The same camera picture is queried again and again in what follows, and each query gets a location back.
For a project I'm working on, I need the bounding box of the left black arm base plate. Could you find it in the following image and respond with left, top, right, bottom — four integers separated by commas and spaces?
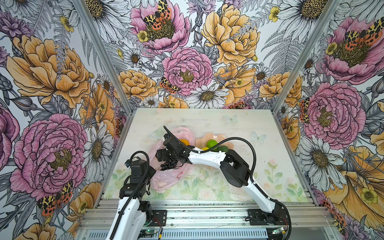
147, 210, 168, 227

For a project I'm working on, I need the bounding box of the yellow fake banana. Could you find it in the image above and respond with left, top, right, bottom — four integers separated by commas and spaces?
180, 140, 190, 146

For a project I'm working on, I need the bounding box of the right green circuit board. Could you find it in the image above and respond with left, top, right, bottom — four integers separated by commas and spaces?
272, 227, 286, 235

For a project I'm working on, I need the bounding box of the aluminium mounting rail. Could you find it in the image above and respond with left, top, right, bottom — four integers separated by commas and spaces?
79, 197, 334, 230

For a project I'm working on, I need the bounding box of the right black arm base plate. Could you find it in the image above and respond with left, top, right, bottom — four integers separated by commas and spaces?
245, 209, 291, 226

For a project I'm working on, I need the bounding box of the dark green fake avocado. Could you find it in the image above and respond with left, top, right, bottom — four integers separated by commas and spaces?
216, 146, 229, 153

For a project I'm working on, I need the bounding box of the right aluminium corner post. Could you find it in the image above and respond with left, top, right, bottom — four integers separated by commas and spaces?
271, 0, 343, 114

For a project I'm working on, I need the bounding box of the aluminium corner post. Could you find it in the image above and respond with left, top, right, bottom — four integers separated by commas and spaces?
271, 0, 343, 114
70, 0, 134, 115

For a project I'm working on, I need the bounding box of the right black corrugated cable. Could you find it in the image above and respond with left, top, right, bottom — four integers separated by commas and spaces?
163, 125, 292, 240

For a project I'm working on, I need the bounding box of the black fake grape bunch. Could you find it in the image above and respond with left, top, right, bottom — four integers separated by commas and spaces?
161, 160, 179, 171

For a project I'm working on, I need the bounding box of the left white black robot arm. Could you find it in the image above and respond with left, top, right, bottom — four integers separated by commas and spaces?
106, 160, 156, 240

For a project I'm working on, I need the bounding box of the white slotted cable duct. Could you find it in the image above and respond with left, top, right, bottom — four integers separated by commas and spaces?
79, 228, 268, 240

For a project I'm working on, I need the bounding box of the pink plastic bag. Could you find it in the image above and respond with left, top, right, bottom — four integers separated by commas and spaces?
148, 126, 196, 193

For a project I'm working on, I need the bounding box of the left green circuit board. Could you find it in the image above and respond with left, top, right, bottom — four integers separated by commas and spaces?
138, 230, 158, 239

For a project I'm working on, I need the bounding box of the green circuit board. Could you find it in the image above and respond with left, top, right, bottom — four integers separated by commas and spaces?
138, 230, 158, 239
272, 227, 286, 235

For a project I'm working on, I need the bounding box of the bright green fake lime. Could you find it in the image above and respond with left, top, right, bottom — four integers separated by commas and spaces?
206, 140, 218, 149

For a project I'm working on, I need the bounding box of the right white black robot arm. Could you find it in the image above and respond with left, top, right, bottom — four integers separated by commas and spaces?
155, 134, 291, 225

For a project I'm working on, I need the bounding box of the left aluminium corner post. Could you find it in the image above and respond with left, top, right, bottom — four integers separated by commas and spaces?
70, 0, 134, 115

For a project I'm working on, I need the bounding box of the left black cable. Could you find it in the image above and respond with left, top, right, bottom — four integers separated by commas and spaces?
108, 150, 151, 240

